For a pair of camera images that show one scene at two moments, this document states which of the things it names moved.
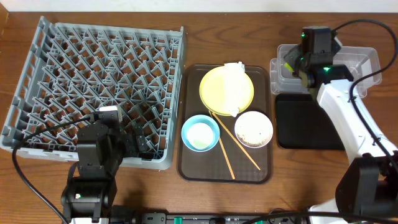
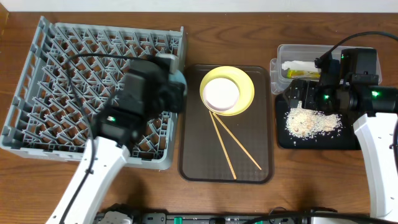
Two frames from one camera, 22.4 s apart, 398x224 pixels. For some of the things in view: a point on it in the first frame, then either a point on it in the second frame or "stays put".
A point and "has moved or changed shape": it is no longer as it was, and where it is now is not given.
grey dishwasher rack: x=73 y=66 stays put
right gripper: x=291 y=56 to x=310 y=88
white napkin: x=234 y=79 has moved or changed shape
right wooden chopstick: x=216 y=117 stays put
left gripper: x=131 y=142 to x=175 y=97
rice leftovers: x=254 y=134 to x=305 y=123
